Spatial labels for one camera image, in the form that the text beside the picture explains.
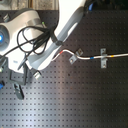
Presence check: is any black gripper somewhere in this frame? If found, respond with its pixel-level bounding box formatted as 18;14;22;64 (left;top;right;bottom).
9;64;41;100

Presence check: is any white cable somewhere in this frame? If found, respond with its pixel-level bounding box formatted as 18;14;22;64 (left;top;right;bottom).
58;49;128;60

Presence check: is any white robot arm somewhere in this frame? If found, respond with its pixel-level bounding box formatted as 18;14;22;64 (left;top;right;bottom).
0;0;87;99

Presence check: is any black perforated breadboard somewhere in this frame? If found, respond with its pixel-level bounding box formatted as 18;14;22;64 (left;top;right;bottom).
0;10;128;128

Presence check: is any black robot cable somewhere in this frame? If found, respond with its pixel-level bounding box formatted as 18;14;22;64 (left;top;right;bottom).
0;26;64;84

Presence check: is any metal cable clip lower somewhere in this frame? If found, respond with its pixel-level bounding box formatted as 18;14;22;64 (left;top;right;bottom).
69;56;77;64

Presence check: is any metal cable clip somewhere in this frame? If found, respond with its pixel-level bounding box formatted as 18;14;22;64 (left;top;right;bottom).
76;48;83;56
69;56;77;64
100;48;107;69

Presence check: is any metal cable clip upper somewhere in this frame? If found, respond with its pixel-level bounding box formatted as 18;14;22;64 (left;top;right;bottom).
76;48;83;56

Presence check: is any metal cable clip right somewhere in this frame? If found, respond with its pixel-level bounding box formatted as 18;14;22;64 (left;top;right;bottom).
100;48;107;69

